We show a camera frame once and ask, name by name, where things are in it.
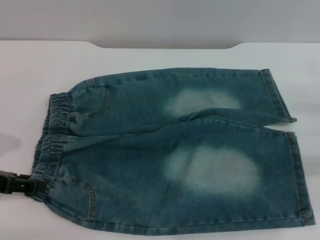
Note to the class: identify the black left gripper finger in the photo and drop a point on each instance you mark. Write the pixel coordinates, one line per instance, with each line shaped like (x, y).
(20, 185)

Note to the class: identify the blue denim shorts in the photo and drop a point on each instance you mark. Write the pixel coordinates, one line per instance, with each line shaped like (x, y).
(162, 155)

